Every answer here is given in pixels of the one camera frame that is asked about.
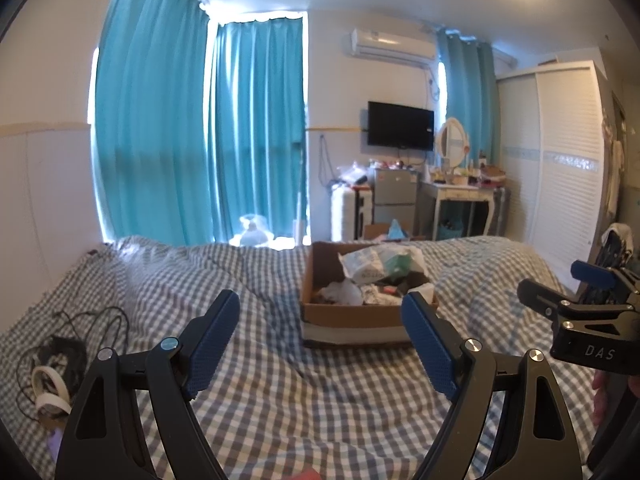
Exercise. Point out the narrow teal curtain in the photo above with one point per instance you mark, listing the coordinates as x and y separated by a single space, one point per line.
470 90

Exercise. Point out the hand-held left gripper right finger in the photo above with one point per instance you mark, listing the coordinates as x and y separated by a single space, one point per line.
425 345

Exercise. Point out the black bag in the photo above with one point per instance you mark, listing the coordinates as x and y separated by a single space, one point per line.
614 247

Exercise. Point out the person's right hand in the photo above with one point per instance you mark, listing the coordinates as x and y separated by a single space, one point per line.
599 397

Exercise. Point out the small open cardboard box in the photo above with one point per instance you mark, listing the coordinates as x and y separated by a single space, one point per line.
375 232

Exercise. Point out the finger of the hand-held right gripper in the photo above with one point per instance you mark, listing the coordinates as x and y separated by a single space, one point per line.
595 272
540 295

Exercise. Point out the white air conditioner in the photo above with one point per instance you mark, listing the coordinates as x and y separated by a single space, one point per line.
392 46

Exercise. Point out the wide teal curtain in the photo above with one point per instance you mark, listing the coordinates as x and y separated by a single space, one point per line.
150 120

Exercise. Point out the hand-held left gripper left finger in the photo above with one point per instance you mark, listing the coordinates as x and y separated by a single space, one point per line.
215 345

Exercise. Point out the clear plastic bag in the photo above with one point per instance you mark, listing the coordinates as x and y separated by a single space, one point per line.
356 174

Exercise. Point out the grey checked blanket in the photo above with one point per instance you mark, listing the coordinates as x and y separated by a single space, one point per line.
280 390

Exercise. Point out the hanging white cloth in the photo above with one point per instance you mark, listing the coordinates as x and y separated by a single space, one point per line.
615 170

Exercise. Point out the teal cloth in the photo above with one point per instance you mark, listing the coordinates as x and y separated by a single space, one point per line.
397 230

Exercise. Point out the white suitcase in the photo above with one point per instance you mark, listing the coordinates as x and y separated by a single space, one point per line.
342 212

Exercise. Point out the grey mini fridge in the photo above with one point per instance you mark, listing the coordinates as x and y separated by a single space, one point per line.
395 195

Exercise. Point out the white tape roll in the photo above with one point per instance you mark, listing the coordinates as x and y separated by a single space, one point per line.
47 402

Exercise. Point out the white wardrobe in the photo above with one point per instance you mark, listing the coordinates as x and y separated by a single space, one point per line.
555 160

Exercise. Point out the black wall television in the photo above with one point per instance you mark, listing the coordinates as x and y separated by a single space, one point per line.
400 125

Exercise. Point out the white oval mirror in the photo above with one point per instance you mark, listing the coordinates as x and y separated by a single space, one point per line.
452 142

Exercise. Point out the brown cardboard box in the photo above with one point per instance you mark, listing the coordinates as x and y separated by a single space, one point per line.
350 327

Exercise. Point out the group of cosmetic bottles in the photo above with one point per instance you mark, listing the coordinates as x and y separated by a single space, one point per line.
470 170

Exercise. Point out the white dressing table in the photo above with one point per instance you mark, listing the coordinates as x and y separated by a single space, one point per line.
460 194

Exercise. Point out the white plastic packet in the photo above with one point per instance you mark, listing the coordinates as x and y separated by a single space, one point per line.
367 265

